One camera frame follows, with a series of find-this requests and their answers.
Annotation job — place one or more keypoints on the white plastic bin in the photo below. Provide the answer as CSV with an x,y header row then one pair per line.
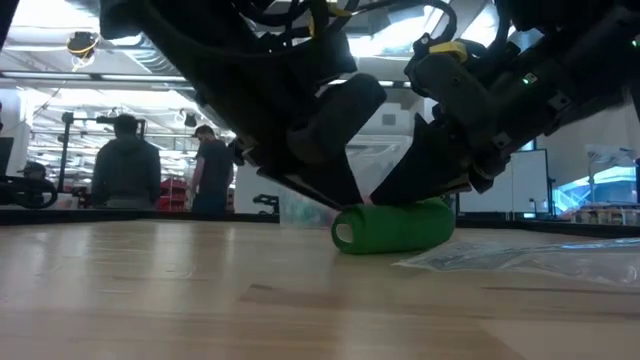
x,y
65,201

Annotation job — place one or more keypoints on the clear plastic storage box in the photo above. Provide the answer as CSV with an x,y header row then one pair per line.
x,y
375,155

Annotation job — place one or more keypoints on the clear plastic bag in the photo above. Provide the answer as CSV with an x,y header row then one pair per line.
x,y
525,260

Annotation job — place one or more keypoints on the teal bandage roll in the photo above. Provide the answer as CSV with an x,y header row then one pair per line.
x,y
302,212

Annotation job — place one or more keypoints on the white rolling whiteboard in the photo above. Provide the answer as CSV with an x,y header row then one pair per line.
x,y
525,185

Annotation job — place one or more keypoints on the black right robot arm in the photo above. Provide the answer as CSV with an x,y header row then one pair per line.
x,y
600,20

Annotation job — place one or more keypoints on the person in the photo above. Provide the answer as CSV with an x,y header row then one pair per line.
x,y
127,165
34,171
215,170

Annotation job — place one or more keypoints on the black background chair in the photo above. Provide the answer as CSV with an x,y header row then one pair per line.
x,y
265,201

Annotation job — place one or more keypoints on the shelf of small items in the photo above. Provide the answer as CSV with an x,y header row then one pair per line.
x,y
605,215

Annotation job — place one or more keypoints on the grey wall vent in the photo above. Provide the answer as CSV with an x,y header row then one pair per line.
x,y
389,119

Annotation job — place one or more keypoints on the green elastic bandage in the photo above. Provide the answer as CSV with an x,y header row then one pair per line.
x,y
395,227

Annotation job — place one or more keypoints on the overhead LED light bar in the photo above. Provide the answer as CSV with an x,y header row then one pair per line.
x,y
140,77

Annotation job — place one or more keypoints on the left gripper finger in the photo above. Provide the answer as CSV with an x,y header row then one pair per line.
x,y
300,185
330,140

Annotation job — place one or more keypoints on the black background gantry frame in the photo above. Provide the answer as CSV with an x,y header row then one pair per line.
x,y
107,120

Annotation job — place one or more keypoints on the black curved equipment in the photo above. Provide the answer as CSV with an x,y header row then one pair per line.
x,y
35,192

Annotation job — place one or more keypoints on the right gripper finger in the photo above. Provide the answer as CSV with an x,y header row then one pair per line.
x,y
430,170

